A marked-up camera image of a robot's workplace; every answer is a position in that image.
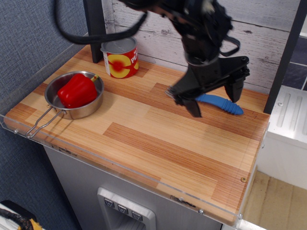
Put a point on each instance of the small steel pan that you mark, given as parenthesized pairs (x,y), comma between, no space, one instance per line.
(55,104)

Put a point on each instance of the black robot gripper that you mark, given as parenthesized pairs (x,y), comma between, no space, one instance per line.
(229,73)

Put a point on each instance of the dark frame post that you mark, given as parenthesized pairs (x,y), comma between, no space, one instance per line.
(286,57)
(95,25)

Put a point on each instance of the dark right frame post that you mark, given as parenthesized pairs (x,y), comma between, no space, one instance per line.
(286,57)

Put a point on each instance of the grey cabinet with dispenser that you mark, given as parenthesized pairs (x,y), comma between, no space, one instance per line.
(104,197)

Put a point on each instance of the white appliance at right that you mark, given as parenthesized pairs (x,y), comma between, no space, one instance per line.
(283,154)

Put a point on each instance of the red yellow tin can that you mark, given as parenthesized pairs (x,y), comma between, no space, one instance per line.
(121,57)

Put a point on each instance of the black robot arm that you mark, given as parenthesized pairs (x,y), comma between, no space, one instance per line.
(203,26)

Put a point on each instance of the blue handled metal fork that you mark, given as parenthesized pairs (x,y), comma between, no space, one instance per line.
(217,101)

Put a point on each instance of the red bell pepper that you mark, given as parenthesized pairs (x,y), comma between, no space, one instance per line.
(79,91)

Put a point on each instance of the dark left frame post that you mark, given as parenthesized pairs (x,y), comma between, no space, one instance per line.
(95,25)

